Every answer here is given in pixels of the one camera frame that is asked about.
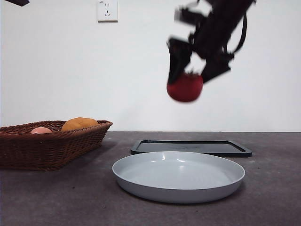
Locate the grey round plate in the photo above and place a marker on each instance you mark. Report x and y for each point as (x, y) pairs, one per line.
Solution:
(174, 181)

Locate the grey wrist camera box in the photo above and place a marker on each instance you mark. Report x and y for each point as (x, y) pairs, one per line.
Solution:
(184, 15)

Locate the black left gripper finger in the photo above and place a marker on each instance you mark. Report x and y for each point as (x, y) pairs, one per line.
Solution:
(20, 2)

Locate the pink egg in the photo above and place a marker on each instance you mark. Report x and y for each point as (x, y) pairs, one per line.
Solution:
(41, 130)

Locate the black rectangular tray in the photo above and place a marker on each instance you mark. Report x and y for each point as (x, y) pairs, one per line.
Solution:
(211, 147)

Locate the brown wicker basket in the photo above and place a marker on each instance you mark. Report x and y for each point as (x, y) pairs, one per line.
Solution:
(47, 150)

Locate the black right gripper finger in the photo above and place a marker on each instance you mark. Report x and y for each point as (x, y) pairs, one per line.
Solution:
(215, 70)
(178, 58)

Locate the white wall socket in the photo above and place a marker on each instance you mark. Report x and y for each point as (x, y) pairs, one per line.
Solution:
(107, 11)

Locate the red tomato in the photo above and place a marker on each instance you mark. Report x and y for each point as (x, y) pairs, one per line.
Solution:
(185, 89)

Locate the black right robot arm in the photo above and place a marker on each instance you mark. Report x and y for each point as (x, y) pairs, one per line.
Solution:
(218, 30)

